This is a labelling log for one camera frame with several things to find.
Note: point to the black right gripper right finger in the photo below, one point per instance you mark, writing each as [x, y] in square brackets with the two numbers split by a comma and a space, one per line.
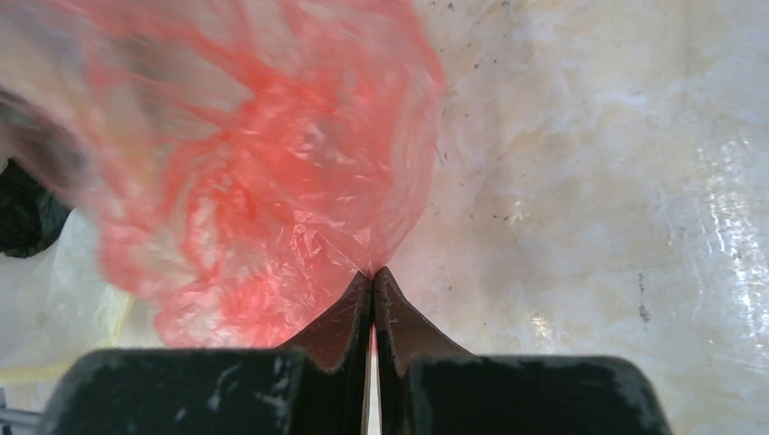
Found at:
[429, 384]

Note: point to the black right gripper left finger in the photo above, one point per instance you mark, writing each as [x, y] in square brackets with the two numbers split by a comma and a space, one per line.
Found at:
[314, 383]

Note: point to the red translucent trash bag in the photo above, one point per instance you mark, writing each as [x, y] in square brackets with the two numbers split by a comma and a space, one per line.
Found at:
[242, 160]

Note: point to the large translucent white plastic bag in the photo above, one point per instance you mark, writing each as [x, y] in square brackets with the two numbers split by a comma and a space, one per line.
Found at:
[55, 307]

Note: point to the black trash bag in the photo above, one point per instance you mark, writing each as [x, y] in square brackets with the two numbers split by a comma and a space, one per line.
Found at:
[32, 218]

